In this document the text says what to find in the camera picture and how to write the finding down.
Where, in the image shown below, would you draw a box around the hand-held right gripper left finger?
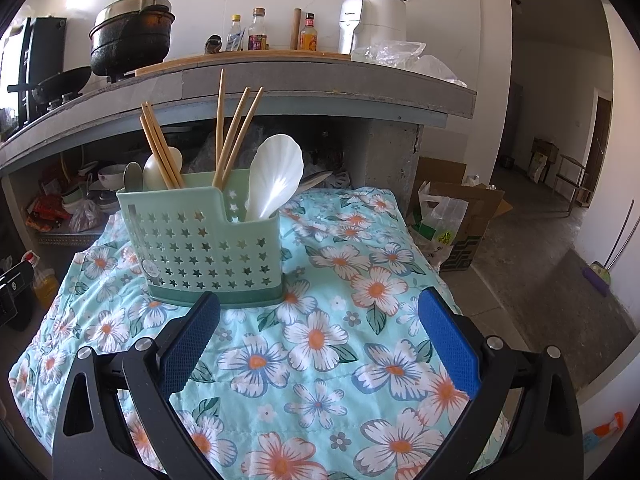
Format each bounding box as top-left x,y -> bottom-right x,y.
51,290 -> 222,480

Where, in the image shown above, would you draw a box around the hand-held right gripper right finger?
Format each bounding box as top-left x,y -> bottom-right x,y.
415,289 -> 586,480

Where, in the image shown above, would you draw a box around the green plastic utensil holder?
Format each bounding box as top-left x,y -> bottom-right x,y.
116,170 -> 286,309

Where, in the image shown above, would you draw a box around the wooden chopstick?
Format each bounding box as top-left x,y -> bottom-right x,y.
141,104 -> 180,189
140,115 -> 176,190
217,87 -> 251,186
215,69 -> 227,188
221,87 -> 264,186
145,101 -> 185,188

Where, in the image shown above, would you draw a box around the white shell-shaped rice scoop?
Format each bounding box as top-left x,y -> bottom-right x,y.
244,134 -> 304,222

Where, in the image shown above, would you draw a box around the cooking oil bottle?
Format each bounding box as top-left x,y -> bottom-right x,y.
24,252 -> 58,311

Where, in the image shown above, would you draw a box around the red snack packets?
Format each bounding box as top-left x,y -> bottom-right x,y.
27,195 -> 68,231

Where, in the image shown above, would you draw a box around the plastic bag with brown contents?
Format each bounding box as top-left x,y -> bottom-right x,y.
67,199 -> 106,233

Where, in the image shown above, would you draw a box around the plastic bag with green packet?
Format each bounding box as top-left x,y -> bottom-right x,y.
410,180 -> 471,267

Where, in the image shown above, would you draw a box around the stack of white plates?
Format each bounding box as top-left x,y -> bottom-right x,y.
87,180 -> 121,211

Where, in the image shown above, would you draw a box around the floral blue blanket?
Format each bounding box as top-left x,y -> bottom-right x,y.
7,186 -> 506,480

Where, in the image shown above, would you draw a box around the floral white bowl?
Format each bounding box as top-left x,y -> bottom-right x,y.
97,163 -> 128,188

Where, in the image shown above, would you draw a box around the purple broom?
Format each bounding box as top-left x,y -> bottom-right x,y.
582,212 -> 636,298

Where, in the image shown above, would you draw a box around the metal spoon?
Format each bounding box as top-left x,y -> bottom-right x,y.
123,161 -> 144,193

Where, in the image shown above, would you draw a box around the white plastic spoon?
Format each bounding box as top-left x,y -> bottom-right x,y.
143,146 -> 183,191

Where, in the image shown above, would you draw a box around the orange and white bottle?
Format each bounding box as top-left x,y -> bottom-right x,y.
582,411 -> 626,453

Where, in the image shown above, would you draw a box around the gas stove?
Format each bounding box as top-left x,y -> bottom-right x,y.
7,72 -> 111,126

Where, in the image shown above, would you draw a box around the wooden stool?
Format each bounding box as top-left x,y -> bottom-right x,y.
552,154 -> 593,217

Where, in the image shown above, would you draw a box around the small cardboard box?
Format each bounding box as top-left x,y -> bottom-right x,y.
530,137 -> 560,183

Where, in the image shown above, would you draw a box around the black wok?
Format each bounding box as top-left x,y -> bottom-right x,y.
31,66 -> 93,103

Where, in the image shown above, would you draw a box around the brown door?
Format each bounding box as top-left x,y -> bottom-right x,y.
585,87 -> 613,196

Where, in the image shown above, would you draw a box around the grey concrete counter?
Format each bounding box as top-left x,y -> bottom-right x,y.
0,57 -> 478,281

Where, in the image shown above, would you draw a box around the black cooking pot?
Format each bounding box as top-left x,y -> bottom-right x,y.
89,0 -> 177,78

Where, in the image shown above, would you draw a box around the clear plastic bag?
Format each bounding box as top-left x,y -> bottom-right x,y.
350,40 -> 468,88

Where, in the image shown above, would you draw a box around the clear bottle yellow cap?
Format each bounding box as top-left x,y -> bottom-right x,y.
225,14 -> 247,52

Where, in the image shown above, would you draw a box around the glass bottle brown cap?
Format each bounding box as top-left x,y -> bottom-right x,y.
247,8 -> 268,52

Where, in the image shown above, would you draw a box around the sauce bottle red cap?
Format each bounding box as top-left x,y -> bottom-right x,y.
299,12 -> 319,52

